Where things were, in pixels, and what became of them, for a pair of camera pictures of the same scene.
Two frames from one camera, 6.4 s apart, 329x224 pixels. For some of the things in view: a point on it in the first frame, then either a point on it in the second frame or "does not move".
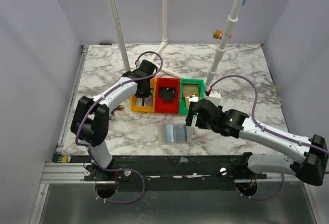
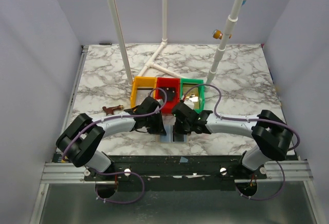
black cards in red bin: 167,93 does not move
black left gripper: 143,93 -> 156,125
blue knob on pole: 244,0 does not move
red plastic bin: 167,107 does not move
